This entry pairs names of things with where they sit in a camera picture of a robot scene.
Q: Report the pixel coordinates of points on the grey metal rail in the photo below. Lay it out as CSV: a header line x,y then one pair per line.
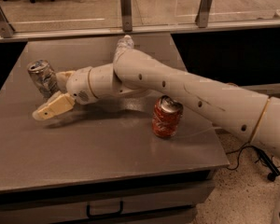
x,y
269,89

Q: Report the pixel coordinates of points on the black drawer handle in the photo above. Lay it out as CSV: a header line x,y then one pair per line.
x,y
104,210

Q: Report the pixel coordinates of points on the crushed orange soda can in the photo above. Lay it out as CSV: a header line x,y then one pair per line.
x,y
166,116

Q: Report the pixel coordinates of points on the middle metal glass bracket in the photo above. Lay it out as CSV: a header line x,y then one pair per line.
x,y
126,15

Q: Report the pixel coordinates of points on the black wheeled stand base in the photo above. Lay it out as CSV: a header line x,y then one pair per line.
x,y
274,172

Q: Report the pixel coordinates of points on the silver redbull can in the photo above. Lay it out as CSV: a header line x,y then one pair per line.
x,y
44,77

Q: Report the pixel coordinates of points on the metal glass bracket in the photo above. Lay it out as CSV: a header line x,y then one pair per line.
x,y
126,15
203,13
6,29

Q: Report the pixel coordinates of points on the clear plastic water bottle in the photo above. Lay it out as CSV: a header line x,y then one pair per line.
x,y
123,44

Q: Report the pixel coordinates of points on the left metal glass bracket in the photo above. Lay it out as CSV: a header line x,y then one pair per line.
x,y
6,29

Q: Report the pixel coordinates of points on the grey drawer front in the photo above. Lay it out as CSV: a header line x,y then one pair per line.
x,y
167,204

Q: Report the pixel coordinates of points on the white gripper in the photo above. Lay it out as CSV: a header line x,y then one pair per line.
x,y
78,87

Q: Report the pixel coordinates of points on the right metal glass bracket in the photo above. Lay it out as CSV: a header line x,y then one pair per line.
x,y
203,13

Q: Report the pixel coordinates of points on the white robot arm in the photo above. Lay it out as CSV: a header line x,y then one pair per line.
x,y
248,115

